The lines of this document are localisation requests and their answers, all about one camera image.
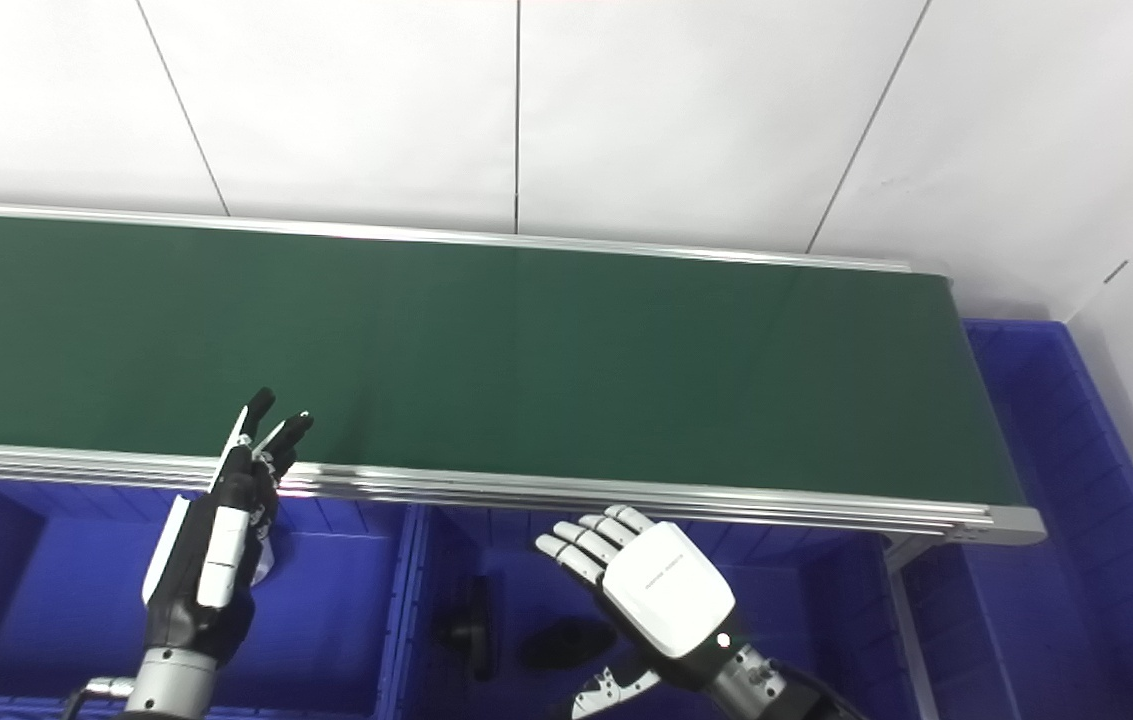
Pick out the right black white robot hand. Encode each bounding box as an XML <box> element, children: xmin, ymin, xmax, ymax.
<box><xmin>536</xmin><ymin>505</ymin><xmax>738</xmax><ymax>720</ymax></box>

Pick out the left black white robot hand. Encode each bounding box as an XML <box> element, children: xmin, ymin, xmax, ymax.
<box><xmin>143</xmin><ymin>388</ymin><xmax>315</xmax><ymax>663</ymax></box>

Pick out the black flange part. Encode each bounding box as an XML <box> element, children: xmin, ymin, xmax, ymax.
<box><xmin>436</xmin><ymin>577</ymin><xmax>499</xmax><ymax>682</ymax></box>
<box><xmin>521</xmin><ymin>617</ymin><xmax>618</xmax><ymax>674</ymax></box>

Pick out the green conveyor belt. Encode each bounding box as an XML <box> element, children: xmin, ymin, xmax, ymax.
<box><xmin>0</xmin><ymin>200</ymin><xmax>1048</xmax><ymax>547</ymax></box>
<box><xmin>0</xmin><ymin>212</ymin><xmax>1027</xmax><ymax>507</ymax></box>

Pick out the aluminium conveyor leg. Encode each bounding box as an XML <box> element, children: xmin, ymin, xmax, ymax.
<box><xmin>881</xmin><ymin>540</ymin><xmax>930</xmax><ymax>720</ymax></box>

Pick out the large blue plastic bin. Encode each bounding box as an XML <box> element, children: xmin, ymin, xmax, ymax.
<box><xmin>901</xmin><ymin>320</ymin><xmax>1133</xmax><ymax>720</ymax></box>

